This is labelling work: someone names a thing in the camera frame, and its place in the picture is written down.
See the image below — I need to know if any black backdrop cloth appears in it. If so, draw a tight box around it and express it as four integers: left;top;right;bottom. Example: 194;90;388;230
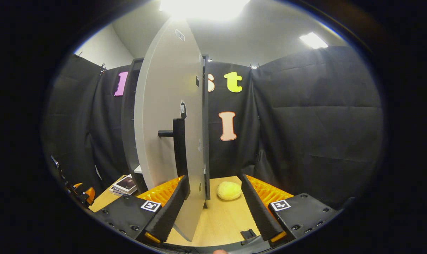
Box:
42;46;386;209

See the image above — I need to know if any yellow round sponge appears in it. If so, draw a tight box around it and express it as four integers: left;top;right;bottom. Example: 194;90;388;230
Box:
217;181;242;201

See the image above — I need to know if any large ceiling light panel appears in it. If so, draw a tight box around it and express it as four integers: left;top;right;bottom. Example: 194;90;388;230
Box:
159;0;251;21

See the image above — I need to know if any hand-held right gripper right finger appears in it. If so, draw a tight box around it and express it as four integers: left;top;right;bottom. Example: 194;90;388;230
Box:
240;174;343;244

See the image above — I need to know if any thin white book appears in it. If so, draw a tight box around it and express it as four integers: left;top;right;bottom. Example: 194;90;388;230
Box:
109;186;135;196

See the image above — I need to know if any small ceiling light panel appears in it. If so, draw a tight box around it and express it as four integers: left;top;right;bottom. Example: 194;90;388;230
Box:
299;31;329;49

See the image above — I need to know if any black door handle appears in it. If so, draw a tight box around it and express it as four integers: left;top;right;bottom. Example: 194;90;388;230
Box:
158;118;190;200

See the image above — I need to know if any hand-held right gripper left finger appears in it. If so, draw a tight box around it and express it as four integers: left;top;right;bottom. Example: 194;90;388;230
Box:
90;175;191;245

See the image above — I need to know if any white portrait cover book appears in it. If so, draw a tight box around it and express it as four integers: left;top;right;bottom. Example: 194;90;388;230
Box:
113;175;138;193

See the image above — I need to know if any grey cabinet door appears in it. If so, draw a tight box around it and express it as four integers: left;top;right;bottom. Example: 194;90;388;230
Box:
134;17;209;242

